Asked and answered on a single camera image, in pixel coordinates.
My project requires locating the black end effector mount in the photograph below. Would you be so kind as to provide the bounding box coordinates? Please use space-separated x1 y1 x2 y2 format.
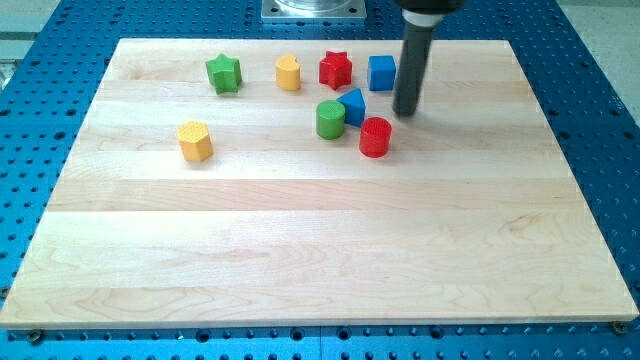
394 0 465 27

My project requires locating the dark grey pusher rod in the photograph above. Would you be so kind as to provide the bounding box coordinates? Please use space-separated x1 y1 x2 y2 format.
392 22 434 116

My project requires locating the blue cube block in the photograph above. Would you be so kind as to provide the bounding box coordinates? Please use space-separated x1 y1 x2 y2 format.
367 55 396 91

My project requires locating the blue triangle block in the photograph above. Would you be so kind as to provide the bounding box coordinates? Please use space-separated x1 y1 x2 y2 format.
337 88 366 127

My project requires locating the red star block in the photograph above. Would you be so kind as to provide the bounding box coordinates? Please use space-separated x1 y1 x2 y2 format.
318 51 353 90

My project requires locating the red cylinder block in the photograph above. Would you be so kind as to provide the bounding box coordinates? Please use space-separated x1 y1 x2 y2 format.
359 117 392 158

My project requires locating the green cylinder block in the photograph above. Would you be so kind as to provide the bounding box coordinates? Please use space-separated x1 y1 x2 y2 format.
316 100 346 140

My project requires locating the yellow heart block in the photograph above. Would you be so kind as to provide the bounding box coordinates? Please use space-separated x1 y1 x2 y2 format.
275 54 301 91

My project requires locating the green star block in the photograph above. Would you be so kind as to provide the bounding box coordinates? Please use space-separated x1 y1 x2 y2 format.
205 53 242 95

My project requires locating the yellow hexagon block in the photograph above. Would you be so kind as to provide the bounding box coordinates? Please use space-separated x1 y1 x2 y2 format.
177 121 214 162

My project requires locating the wooden board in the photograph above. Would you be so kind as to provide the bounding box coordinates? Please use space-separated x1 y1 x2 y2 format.
1 38 638 329

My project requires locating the blue perforated table plate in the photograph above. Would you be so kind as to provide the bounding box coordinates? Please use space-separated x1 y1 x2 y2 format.
1 1 639 359

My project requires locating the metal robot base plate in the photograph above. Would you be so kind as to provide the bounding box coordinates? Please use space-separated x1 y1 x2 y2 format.
261 0 367 21

